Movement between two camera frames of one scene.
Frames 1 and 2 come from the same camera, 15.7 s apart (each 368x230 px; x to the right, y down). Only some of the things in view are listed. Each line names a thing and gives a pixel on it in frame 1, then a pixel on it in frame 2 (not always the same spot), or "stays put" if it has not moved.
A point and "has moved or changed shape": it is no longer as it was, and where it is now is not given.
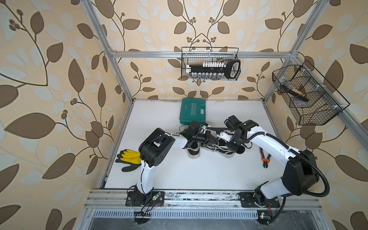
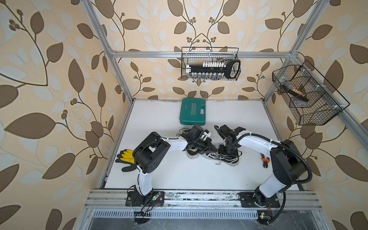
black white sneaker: x=194 y=150 stays put
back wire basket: x=210 y=63 stays put
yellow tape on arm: x=132 y=156 stays put
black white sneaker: x=220 y=147 has moved or changed shape
